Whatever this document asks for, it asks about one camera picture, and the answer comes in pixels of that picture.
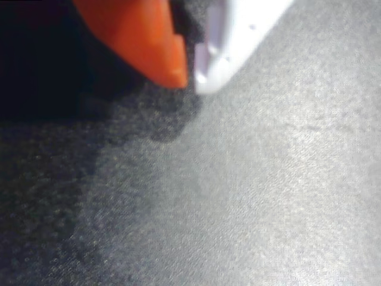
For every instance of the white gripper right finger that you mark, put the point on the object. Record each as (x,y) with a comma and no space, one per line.
(235,35)

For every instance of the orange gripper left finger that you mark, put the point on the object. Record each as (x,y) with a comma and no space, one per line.
(149,38)

